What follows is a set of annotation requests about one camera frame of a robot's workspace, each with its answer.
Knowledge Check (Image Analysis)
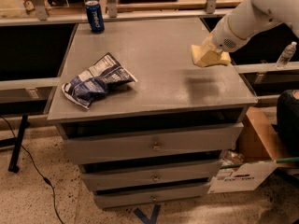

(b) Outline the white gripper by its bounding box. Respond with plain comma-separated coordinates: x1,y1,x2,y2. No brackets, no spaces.
200,0,280,60

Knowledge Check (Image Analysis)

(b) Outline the yellow sponge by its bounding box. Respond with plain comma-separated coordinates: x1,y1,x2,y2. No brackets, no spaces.
191,45,231,68

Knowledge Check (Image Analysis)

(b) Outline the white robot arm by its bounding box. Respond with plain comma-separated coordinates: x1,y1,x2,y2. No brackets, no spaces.
199,0,299,64

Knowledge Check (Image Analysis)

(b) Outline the blue chip bag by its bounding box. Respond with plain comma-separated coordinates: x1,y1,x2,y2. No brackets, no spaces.
62,52,137,109

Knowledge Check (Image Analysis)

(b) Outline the clear plastic water bottle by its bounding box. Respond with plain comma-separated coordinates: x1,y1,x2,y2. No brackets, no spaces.
276,41,297,69

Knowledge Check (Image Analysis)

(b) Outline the cardboard box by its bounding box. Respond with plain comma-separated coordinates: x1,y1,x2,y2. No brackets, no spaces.
208,107,298,193

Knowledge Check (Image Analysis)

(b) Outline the grey drawer cabinet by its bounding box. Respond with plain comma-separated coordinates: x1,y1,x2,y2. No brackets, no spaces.
48,18,256,197

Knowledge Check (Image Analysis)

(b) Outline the blue pepsi can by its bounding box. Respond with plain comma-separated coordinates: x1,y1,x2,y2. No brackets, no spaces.
85,0,105,33

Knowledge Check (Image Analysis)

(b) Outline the green rod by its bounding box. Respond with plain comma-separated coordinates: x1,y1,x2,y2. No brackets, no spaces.
220,156,299,170

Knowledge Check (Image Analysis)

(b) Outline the top grey drawer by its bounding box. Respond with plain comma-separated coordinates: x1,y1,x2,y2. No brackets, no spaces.
64,123,243,164

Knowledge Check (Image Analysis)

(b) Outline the grey drawer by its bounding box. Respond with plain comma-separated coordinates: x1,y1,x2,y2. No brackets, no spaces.
94,183,210,209
64,123,243,164
81,160,221,191

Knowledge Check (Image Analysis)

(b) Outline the middle grey drawer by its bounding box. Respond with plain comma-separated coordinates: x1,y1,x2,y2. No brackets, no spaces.
81,160,221,191

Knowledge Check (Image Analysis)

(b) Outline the bottom grey drawer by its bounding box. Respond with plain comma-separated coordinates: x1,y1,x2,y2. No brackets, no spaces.
94,183,210,209

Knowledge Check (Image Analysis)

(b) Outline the black table leg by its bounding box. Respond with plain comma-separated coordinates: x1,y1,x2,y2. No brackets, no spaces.
8,115,29,174

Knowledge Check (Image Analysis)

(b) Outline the metal rail frame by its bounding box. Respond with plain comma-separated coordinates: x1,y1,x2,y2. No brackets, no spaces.
0,0,239,26

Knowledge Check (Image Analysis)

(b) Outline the black power cable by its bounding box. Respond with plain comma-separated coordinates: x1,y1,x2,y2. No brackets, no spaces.
0,114,65,224

